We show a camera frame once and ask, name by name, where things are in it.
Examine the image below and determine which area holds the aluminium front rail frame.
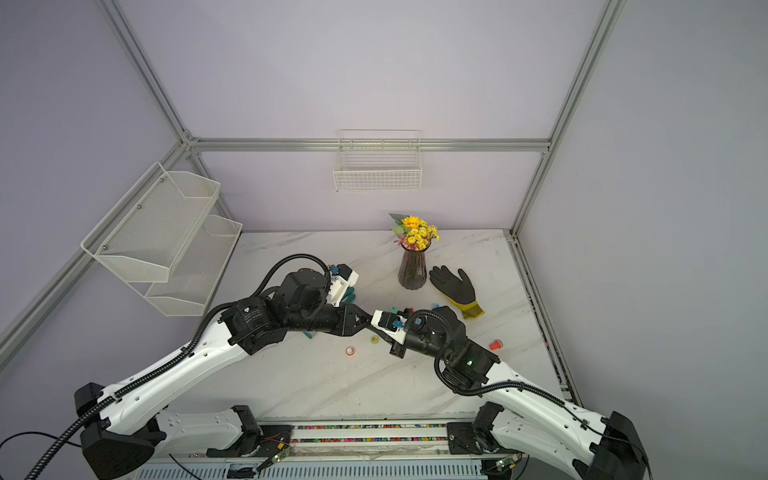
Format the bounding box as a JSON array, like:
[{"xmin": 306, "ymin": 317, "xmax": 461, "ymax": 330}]
[{"xmin": 116, "ymin": 415, "xmax": 628, "ymax": 480}]

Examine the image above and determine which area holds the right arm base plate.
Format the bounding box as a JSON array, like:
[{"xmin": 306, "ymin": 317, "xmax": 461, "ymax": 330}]
[{"xmin": 446, "ymin": 422, "xmax": 500, "ymax": 455}]

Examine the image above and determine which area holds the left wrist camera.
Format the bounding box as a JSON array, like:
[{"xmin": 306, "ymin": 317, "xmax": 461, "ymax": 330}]
[{"xmin": 327, "ymin": 264, "xmax": 359, "ymax": 307}]

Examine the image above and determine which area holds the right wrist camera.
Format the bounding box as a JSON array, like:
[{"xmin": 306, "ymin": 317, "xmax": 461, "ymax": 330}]
[{"xmin": 371, "ymin": 310, "xmax": 406, "ymax": 333}]

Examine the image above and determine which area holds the green grey work glove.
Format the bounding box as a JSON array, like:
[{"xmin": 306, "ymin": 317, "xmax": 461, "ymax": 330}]
[{"xmin": 302, "ymin": 287, "xmax": 357, "ymax": 339}]

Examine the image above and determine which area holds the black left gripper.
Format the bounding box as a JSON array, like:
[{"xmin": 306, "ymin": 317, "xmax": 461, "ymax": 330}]
[{"xmin": 289, "ymin": 303, "xmax": 373, "ymax": 336}]

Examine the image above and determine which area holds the yellow artificial flower bouquet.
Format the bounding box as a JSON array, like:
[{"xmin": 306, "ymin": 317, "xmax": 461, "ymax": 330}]
[{"xmin": 389, "ymin": 213, "xmax": 440, "ymax": 252}]

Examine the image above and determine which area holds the dark glass flower vase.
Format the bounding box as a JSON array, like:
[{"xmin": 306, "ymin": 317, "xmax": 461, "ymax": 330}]
[{"xmin": 398, "ymin": 247, "xmax": 428, "ymax": 290}]

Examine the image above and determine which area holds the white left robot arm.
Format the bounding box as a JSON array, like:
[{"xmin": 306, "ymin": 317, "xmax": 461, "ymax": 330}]
[{"xmin": 27, "ymin": 255, "xmax": 371, "ymax": 479}]

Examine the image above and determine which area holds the white two-tier mesh shelf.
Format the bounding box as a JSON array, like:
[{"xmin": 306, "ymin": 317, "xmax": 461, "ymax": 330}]
[{"xmin": 81, "ymin": 163, "xmax": 242, "ymax": 317}]

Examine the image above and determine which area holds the white wire wall basket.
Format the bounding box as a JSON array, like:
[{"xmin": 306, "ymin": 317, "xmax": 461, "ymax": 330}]
[{"xmin": 333, "ymin": 129, "xmax": 423, "ymax": 193}]

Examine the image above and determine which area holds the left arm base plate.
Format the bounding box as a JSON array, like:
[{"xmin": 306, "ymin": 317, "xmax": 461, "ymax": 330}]
[{"xmin": 206, "ymin": 424, "xmax": 294, "ymax": 458}]

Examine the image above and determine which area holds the black yellow work glove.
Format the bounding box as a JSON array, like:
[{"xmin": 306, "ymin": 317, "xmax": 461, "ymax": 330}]
[{"xmin": 429, "ymin": 265, "xmax": 484, "ymax": 319}]

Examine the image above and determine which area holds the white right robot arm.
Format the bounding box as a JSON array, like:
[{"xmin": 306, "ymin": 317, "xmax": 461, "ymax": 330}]
[{"xmin": 371, "ymin": 307, "xmax": 653, "ymax": 479}]

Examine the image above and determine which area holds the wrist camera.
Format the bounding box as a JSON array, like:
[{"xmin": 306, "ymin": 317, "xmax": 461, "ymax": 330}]
[
  {"xmin": 371, "ymin": 310, "xmax": 406, "ymax": 333},
  {"xmin": 327, "ymin": 264, "xmax": 359, "ymax": 307}
]

